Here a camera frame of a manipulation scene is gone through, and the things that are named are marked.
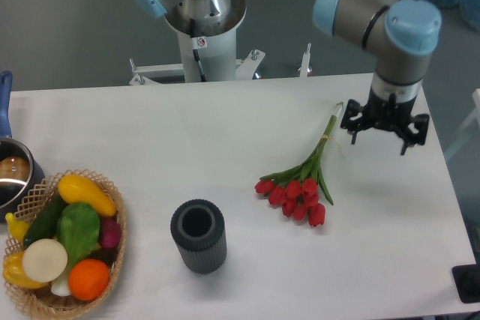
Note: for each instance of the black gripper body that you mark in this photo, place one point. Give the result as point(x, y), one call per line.
point(387, 115)

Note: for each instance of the red tulip bouquet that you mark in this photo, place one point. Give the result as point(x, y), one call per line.
point(298, 190)

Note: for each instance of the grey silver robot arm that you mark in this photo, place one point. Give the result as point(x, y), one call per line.
point(402, 34)

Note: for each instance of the black device at table edge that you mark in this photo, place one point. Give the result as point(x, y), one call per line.
point(466, 279)

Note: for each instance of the dark grey ribbed vase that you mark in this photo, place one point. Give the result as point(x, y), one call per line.
point(199, 232)

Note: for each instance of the purple red onion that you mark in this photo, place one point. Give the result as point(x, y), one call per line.
point(110, 233)

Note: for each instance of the yellow squash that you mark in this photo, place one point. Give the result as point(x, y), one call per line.
point(75, 189)

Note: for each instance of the green lettuce leaf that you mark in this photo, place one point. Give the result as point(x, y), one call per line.
point(78, 230)

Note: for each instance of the orange fruit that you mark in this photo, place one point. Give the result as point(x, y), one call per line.
point(88, 279)

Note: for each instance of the green cucumber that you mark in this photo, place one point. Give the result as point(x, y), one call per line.
point(45, 223)

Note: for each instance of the white leek stalk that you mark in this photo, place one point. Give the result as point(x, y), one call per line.
point(60, 285)

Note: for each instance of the white round radish slice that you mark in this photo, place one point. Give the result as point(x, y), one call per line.
point(44, 260)

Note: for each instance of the yellow bell pepper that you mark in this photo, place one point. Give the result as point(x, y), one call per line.
point(14, 274)

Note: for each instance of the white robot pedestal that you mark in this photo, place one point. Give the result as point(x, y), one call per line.
point(204, 59)

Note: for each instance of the blue handled saucepan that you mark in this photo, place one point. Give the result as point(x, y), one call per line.
point(20, 172)

